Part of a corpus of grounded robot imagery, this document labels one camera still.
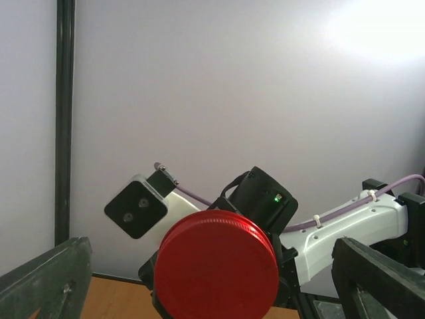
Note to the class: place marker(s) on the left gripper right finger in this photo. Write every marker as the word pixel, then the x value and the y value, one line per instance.
pixel 371 285

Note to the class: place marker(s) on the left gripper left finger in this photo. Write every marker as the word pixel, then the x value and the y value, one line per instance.
pixel 52 285

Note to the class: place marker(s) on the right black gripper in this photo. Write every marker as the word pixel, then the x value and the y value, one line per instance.
pixel 261 199

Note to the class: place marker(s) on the red jar lid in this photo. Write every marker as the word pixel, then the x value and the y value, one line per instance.
pixel 216 264

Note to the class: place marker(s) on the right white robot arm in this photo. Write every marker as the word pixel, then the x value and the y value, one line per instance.
pixel 393 225

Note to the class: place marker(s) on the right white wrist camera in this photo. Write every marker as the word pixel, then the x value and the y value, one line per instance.
pixel 149 205

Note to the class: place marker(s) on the right black frame post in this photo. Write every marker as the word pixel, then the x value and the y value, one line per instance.
pixel 65 28

